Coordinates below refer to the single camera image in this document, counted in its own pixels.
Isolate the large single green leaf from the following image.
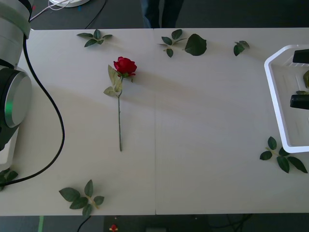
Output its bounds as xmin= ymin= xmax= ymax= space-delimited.
xmin=184 ymin=33 xmax=208 ymax=57

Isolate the white floor cable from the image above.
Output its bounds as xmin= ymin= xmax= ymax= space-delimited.
xmin=30 ymin=0 xmax=73 ymax=20

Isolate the shallow white box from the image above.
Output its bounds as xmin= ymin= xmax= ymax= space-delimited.
xmin=264 ymin=44 xmax=309 ymax=154
xmin=0 ymin=128 xmax=21 ymax=170

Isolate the person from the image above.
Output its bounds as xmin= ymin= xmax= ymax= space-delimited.
xmin=142 ymin=0 xmax=185 ymax=29

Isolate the white round base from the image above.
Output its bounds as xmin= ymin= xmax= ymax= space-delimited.
xmin=49 ymin=0 xmax=90 ymax=8

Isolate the red rose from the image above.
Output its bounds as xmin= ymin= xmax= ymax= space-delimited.
xmin=103 ymin=57 xmax=138 ymax=152

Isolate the black floor cable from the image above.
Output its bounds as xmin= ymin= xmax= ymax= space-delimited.
xmin=77 ymin=216 xmax=92 ymax=232
xmin=84 ymin=0 xmax=108 ymax=29

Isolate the small green leaf twig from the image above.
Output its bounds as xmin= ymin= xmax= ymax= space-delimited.
xmin=233 ymin=40 xmax=250 ymax=57

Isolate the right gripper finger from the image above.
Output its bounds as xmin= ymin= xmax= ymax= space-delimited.
xmin=290 ymin=94 xmax=309 ymax=109
xmin=292 ymin=49 xmax=309 ymax=65

